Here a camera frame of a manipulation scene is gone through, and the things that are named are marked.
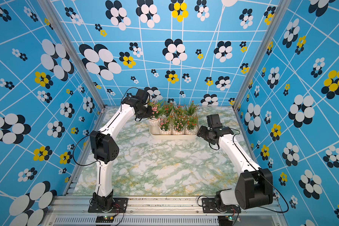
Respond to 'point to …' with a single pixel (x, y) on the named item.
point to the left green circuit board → (104, 219)
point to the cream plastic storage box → (172, 137)
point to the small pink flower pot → (179, 110)
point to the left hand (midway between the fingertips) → (151, 113)
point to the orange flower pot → (192, 109)
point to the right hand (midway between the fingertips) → (204, 133)
